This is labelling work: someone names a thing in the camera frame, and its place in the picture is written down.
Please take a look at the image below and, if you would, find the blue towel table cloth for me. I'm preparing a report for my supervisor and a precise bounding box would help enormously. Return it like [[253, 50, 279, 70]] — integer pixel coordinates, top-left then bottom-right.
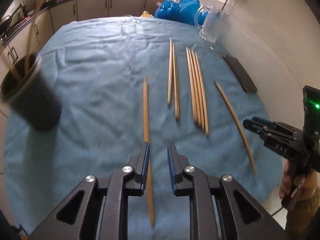
[[3, 17, 282, 239]]

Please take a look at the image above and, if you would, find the blue plastic bag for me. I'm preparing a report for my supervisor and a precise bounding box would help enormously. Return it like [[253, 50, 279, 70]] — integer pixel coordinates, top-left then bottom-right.
[[154, 0, 201, 26]]

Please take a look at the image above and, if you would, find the right hand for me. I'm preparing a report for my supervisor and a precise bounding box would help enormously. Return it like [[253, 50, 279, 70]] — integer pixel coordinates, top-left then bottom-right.
[[279, 161, 305, 209]]

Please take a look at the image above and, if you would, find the black chopstick holder cup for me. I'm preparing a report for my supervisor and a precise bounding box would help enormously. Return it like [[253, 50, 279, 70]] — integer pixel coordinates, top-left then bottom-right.
[[1, 53, 62, 132]]

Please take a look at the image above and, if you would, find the clear glass mug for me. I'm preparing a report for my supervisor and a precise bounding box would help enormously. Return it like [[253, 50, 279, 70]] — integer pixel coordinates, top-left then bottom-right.
[[194, 5, 229, 43]]

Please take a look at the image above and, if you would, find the black phone brown case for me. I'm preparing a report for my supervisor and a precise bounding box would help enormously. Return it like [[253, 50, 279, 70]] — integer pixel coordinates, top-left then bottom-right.
[[223, 55, 258, 94]]

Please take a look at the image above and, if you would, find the black wok pan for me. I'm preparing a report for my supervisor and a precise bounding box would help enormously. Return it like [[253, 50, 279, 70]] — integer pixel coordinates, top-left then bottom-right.
[[0, 2, 24, 35]]

